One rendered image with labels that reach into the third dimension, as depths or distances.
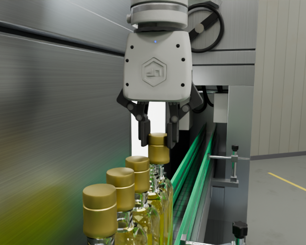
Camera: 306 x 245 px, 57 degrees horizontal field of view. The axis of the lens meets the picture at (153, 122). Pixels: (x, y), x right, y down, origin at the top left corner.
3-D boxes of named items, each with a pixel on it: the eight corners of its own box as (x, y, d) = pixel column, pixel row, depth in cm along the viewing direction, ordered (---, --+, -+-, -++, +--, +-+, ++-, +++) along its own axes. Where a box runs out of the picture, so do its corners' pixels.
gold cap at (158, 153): (150, 157, 47) (150, 131, 47) (171, 159, 46) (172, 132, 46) (144, 163, 44) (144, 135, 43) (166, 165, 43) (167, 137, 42)
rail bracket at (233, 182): (206, 193, 121) (208, 142, 118) (247, 197, 117) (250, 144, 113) (205, 198, 117) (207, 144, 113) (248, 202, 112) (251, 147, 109)
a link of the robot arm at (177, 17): (118, 4, 39) (119, 27, 39) (182, 0, 36) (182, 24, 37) (138, 17, 47) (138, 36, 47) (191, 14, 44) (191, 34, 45)
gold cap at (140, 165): (130, 182, 42) (129, 154, 42) (153, 184, 41) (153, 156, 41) (121, 191, 39) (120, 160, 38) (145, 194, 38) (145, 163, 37)
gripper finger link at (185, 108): (166, 104, 42) (166, 148, 43) (188, 105, 41) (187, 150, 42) (171, 102, 45) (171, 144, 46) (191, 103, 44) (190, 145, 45)
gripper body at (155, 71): (116, 21, 40) (118, 101, 41) (190, 17, 37) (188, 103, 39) (134, 30, 47) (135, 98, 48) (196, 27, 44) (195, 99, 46)
